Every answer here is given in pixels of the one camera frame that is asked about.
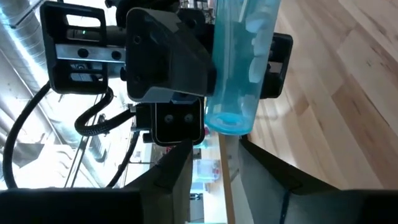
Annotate blue medicine bottle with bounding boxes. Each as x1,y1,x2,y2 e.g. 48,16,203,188
203,0,282,136

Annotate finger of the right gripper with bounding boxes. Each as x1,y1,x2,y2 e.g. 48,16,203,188
125,7,218,103
260,32,294,100

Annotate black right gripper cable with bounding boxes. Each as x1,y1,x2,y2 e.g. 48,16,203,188
2,80,141,190

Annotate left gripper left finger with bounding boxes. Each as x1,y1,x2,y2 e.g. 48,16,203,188
124,139,193,224

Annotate silver corrugated ceiling duct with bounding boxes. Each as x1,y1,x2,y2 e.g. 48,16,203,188
0,0,103,162

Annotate black braided cable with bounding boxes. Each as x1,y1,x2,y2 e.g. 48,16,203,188
74,88,137,137

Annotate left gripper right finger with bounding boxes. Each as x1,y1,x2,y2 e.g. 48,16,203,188
238,138,338,224

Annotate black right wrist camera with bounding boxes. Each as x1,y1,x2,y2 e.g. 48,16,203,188
150,96,206,147

